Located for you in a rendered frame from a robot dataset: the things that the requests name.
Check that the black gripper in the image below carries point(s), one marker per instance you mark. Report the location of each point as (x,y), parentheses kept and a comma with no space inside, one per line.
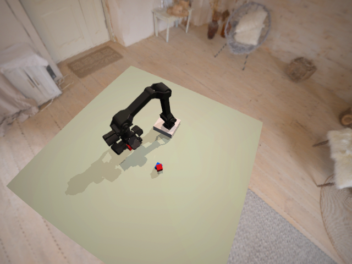
(118,148)

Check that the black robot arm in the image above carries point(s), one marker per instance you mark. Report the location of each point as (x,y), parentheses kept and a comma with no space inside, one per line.
(122,121)

